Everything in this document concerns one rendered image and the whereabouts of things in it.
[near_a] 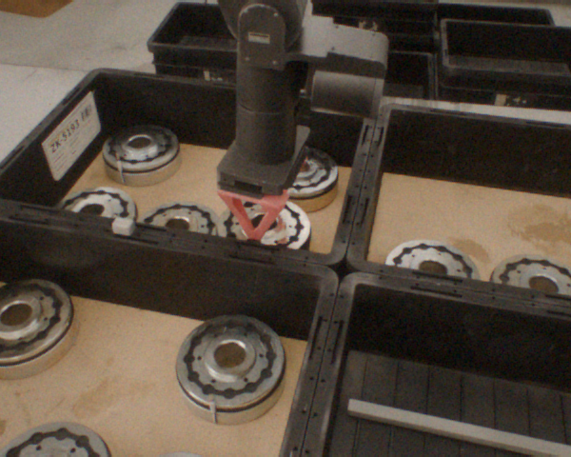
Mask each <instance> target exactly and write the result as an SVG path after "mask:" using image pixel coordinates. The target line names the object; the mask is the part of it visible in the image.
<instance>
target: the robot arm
mask: <svg viewBox="0 0 571 457"><path fill-rule="evenodd" d="M307 1H308V0H217V2H218V4H219V6H220V9H221V11H222V13H223V16H224V17H225V19H226V23H227V25H228V28H229V29H230V31H231V33H232V34H233V37H234V38H235V39H236V40H237V41H238V42H237V60H236V63H237V137H236V139H235V140H234V142H233V143H232V145H231V146H230V148H229V149H228V151H227V152H226V154H225V156H224V157H223V159H222V161H221V162H220V164H219V165H218V167H217V181H218V182H217V193H218V195H219V196H220V197H221V198H222V200H223V201H224V202H225V203H226V205H227V206H228V207H229V208H230V210H231V211H232V212H233V213H234V215H235V216H236V217H237V219H238V221H239V222H240V224H241V226H242V228H243V231H244V233H245V235H246V237H247V238H249V239H253V240H257V241H260V240H261V239H262V238H263V236H264V235H265V233H266V231H267V230H268V229H269V227H270V226H271V224H272V223H273V222H274V220H275V219H276V218H277V216H278V215H279V214H280V212H281V211H282V210H283V208H284V207H285V205H286V202H287V199H288V197H289V193H287V191H288V190H289V189H291V188H292V186H293V185H294V183H295V181H296V179H297V176H298V174H299V173H300V171H301V170H302V168H303V167H304V165H305V162H306V160H307V157H308V147H307V146H305V143H306V141H309V135H310V128H308V127H305V126H300V125H298V116H299V105H300V96H301V86H302V77H303V66H304V62H309V63H308V73H307V82H306V91H305V98H307V99H311V110H317V111H323V112H330V113H336V114H343V115H350V116H357V117H363V118H371V119H376V118H377V115H378V112H379V106H380V102H381V97H383V94H382V92H383V86H384V78H385V73H386V69H387V66H386V64H387V54H388V39H387V38H386V36H385V35H383V34H381V33H378V32H374V31H369V30H360V29H355V28H351V27H346V26H341V25H337V24H334V18H331V17H323V16H316V15H308V14H305V9H306V5H307ZM241 199H243V200H246V201H249V202H253V203H256V204H260V205H261V207H262V209H264V210H266V211H267V213H266V215H265V216H264V218H263V219H262V221H261V222H260V224H259V226H258V227H257V228H254V227H253V226H252V225H251V223H250V221H249V219H248V216H247V214H246V211H245V209H244V206H243V202H242V200H241Z"/></svg>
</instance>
